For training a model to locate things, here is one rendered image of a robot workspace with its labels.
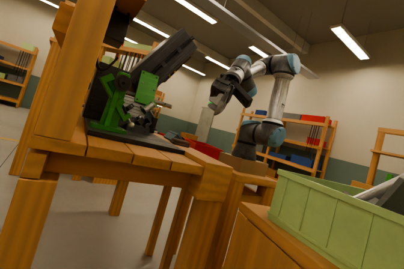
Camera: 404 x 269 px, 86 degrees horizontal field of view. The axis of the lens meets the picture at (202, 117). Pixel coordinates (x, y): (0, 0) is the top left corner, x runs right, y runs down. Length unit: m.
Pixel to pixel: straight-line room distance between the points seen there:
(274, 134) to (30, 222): 1.03
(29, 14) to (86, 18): 9.89
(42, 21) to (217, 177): 10.03
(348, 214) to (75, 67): 0.81
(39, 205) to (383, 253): 0.84
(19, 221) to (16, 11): 10.07
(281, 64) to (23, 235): 1.27
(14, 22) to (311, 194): 10.42
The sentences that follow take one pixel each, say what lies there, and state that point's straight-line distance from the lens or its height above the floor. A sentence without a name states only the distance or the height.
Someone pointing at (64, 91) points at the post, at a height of 1.01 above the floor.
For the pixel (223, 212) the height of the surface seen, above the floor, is 0.64.
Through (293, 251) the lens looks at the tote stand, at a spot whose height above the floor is 0.77.
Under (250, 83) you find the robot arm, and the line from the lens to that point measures 1.02.
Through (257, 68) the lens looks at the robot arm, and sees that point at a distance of 1.30.
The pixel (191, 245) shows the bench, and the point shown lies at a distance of 1.00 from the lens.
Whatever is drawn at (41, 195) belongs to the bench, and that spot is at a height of 0.72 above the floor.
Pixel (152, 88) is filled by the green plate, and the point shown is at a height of 1.18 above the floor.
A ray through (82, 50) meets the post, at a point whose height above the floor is 1.14.
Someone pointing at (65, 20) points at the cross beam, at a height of 1.22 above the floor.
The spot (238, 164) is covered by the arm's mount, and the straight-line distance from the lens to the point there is 1.25.
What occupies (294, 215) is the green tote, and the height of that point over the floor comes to 0.84.
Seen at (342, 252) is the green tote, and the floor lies 0.83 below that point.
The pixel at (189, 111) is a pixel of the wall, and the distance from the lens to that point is 11.82.
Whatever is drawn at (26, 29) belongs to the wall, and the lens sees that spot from 10.51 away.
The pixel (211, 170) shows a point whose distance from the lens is 0.88.
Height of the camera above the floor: 1.02
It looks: 3 degrees up
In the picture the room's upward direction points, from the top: 16 degrees clockwise
